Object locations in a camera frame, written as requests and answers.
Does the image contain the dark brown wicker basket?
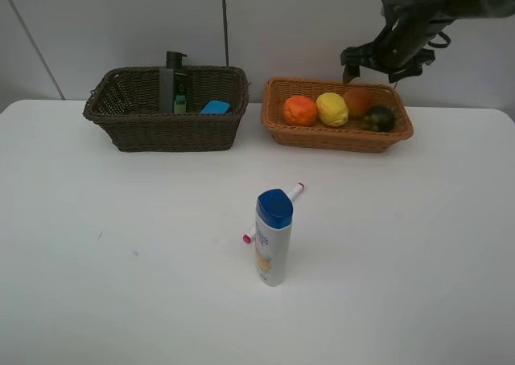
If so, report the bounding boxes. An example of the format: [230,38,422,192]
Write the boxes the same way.
[83,66,249,152]

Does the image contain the white marker pink caps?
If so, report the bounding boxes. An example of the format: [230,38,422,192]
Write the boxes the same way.
[242,182,305,244]

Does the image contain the yellow lemon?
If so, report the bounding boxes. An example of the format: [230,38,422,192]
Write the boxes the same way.
[315,92,349,127]

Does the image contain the dark mangosteen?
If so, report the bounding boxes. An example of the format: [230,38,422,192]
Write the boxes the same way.
[360,105,396,133]

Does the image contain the orange tangerine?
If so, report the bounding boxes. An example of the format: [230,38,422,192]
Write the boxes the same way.
[282,95,318,127]

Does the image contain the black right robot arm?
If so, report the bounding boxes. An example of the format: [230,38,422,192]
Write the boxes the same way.
[340,0,514,84]

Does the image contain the white blue-capped shampoo bottle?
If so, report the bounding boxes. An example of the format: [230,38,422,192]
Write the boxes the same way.
[254,189,294,287]

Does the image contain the dark green pump bottle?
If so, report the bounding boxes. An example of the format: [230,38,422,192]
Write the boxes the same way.
[159,51,188,114]

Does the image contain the orange wicker basket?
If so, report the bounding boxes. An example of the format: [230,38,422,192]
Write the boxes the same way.
[261,77,414,153]

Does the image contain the black felt whiteboard eraser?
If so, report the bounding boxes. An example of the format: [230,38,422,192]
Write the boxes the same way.
[200,100,231,115]

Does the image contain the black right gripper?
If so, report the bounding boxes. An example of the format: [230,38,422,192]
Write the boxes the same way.
[340,16,443,84]

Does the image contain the red-orange peach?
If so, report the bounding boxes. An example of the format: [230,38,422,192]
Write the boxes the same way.
[343,88,373,119]

